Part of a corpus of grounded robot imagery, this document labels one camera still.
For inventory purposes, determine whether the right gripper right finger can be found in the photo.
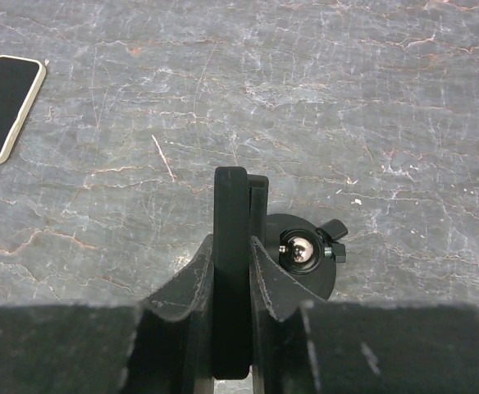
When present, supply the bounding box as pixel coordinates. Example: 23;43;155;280
249;239;479;393

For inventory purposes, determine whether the round base phone stand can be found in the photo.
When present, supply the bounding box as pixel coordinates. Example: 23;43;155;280
248;174;349;300

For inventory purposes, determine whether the phone with beige case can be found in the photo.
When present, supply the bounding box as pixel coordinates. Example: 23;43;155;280
0;55;46;164

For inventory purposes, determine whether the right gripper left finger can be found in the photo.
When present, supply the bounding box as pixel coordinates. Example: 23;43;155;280
0;237;214;393

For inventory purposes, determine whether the black phone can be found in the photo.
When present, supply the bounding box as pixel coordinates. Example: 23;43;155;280
212;167;252;380

